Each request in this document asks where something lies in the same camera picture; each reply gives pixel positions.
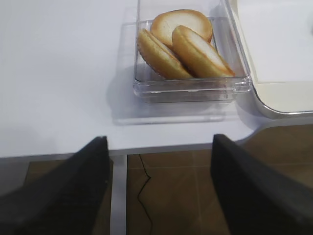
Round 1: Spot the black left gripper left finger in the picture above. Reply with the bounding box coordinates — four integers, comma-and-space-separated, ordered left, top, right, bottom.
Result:
0, 137, 110, 235

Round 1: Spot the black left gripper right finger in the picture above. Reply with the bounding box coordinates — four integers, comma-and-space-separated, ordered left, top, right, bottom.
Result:
210, 134, 313, 235

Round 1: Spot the right bun half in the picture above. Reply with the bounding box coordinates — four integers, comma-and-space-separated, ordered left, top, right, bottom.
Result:
172, 25, 235, 78

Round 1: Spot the bun half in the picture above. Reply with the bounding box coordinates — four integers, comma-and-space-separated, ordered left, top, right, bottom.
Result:
172, 25, 235, 78
137, 29, 193, 80
150, 9, 213, 49

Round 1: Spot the clear plastic bun container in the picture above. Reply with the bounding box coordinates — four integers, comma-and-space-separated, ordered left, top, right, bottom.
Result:
110, 0, 252, 125

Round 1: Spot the white serving tray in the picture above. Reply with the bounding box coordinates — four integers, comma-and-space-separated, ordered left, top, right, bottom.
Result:
230, 0, 313, 119

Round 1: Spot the left bun half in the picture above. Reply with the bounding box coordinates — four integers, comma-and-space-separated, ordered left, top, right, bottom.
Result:
137, 29, 193, 80

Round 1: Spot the rear bun half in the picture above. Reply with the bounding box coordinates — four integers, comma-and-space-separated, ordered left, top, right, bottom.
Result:
150, 9, 213, 49

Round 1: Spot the black floor cable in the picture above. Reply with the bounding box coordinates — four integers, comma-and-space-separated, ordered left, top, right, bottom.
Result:
137, 153, 153, 235

